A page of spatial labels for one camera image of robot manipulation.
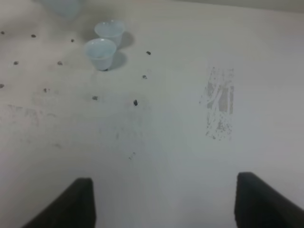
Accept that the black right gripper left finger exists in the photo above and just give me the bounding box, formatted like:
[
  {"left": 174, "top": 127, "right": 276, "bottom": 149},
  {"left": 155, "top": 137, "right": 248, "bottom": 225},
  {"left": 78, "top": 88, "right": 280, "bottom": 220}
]
[{"left": 23, "top": 178, "right": 96, "bottom": 228}]

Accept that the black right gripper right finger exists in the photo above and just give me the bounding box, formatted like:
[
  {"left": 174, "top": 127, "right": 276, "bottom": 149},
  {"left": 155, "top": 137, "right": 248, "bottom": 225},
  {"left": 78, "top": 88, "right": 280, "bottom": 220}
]
[{"left": 234, "top": 172, "right": 304, "bottom": 228}]

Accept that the light blue porcelain teapot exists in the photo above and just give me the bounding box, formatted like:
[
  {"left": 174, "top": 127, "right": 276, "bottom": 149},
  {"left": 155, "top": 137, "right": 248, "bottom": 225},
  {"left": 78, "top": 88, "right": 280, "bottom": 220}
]
[{"left": 39, "top": 0, "right": 85, "bottom": 19}]

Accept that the near blue porcelain teacup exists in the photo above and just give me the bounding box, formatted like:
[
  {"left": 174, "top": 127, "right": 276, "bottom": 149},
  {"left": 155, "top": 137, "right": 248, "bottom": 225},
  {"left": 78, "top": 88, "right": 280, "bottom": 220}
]
[{"left": 84, "top": 38, "right": 117, "bottom": 71}]

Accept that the blue porcelain teacup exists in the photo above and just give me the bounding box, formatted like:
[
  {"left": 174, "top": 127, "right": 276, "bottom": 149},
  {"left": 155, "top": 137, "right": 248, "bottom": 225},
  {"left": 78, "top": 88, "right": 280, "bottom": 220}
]
[
  {"left": 84, "top": 38, "right": 117, "bottom": 71},
  {"left": 94, "top": 20, "right": 125, "bottom": 47}
]

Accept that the far blue porcelain teacup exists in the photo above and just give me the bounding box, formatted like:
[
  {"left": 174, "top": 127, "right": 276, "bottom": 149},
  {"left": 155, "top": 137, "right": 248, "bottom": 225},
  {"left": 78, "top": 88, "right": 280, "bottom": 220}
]
[{"left": 94, "top": 20, "right": 125, "bottom": 47}]

